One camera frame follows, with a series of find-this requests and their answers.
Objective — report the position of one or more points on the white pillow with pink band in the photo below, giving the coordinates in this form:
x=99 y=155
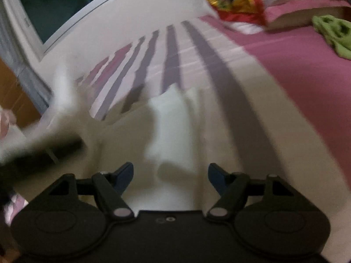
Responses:
x=301 y=2

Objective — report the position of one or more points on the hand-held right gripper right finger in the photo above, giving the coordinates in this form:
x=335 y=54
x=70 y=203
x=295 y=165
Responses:
x=216 y=178

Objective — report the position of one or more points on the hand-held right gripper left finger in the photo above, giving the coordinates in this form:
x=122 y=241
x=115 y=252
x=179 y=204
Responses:
x=123 y=176

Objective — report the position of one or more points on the white framed window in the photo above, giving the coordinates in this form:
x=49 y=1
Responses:
x=63 y=5

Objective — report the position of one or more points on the grey curtain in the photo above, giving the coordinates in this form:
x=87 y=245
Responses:
x=24 y=68

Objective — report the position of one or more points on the pale pink blanket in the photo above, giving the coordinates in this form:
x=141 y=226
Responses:
x=5 y=122

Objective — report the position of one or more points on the green cloth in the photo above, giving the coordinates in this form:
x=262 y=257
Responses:
x=333 y=33

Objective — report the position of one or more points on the striped purple pink bed sheet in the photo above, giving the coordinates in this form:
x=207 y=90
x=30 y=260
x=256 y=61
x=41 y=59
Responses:
x=274 y=93

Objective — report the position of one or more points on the white knit sweater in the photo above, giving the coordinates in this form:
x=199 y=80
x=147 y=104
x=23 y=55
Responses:
x=170 y=131

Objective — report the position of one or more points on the brown wooden door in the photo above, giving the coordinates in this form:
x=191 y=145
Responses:
x=16 y=98

